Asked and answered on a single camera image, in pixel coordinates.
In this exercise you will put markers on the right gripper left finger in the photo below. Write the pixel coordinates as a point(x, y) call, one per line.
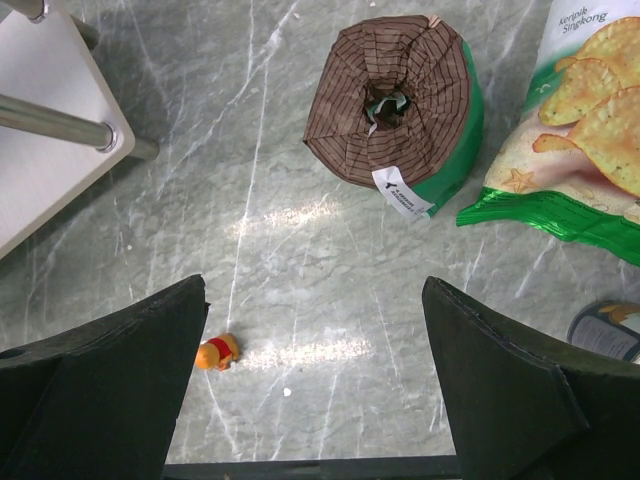
point(100, 401)

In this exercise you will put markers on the white two-tier shelf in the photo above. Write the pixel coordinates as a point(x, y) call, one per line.
point(61, 126)

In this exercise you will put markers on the orange bear toy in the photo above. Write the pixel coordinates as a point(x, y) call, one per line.
point(217, 353)

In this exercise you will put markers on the green cassava chips bag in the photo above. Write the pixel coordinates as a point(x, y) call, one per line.
point(571, 166)

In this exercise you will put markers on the brown jar with lid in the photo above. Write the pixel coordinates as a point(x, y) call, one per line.
point(609, 328)

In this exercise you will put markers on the brown green wrapped roll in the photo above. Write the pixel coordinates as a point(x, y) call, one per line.
point(399, 109)

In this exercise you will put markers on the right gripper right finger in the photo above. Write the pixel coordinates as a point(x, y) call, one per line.
point(524, 405)

